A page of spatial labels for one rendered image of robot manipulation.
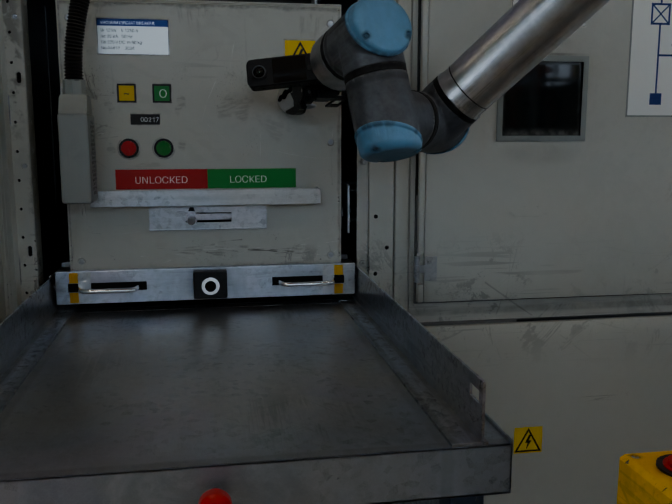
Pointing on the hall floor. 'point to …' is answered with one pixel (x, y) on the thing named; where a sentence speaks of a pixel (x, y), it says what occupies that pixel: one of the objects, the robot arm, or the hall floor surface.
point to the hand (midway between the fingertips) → (279, 101)
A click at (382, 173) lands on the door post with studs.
